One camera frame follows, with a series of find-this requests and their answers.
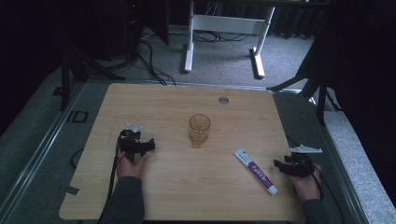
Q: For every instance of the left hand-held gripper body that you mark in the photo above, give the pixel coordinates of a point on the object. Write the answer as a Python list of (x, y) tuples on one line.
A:
[(129, 143)]

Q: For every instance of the grey round table grommet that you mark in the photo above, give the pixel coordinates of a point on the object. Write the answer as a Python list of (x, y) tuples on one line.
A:
[(223, 100)]

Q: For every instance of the black tripod stand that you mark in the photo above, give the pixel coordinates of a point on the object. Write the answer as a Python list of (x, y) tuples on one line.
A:
[(73, 67), (314, 88)]

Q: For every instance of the dark computer tower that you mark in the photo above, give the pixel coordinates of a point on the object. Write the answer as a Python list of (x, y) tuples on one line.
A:
[(132, 26)]

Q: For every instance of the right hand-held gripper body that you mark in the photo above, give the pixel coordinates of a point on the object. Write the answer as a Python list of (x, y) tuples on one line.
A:
[(300, 163)]

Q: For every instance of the person's left hand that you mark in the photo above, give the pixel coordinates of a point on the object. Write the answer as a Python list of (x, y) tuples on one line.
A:
[(130, 168)]

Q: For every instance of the metal rail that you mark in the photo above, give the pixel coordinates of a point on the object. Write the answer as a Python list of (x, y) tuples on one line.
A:
[(339, 161), (37, 149)]

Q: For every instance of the white and purple toothpaste tube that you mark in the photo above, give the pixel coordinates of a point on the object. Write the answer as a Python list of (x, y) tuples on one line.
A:
[(256, 171)]

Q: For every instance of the white desk frame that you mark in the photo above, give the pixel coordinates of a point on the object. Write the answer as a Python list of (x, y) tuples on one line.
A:
[(227, 25)]

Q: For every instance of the person's right hand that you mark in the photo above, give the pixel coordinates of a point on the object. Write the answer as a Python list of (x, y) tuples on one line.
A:
[(306, 186)]

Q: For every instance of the amber glass cup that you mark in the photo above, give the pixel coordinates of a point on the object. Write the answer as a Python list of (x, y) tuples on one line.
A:
[(199, 130)]

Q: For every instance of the black floor bracket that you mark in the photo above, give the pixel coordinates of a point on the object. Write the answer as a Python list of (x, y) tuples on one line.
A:
[(77, 116)]

